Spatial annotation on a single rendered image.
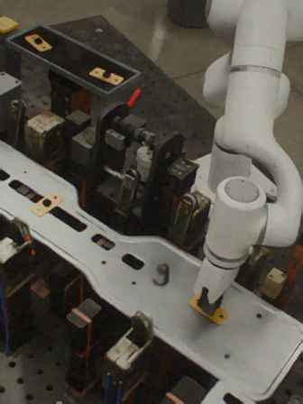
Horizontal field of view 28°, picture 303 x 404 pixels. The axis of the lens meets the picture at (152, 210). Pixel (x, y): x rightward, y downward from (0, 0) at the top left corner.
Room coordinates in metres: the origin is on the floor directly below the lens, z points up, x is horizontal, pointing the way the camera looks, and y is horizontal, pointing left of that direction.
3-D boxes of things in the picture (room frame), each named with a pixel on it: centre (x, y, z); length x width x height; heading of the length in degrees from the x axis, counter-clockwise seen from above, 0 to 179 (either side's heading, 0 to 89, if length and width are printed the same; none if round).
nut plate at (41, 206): (1.03, 0.25, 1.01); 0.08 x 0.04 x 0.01; 149
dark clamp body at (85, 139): (1.21, 0.18, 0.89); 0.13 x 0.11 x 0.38; 149
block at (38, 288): (1.04, 0.24, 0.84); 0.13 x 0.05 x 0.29; 149
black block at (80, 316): (0.74, 0.11, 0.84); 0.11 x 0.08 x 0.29; 149
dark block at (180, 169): (1.09, -0.05, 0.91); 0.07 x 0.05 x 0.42; 149
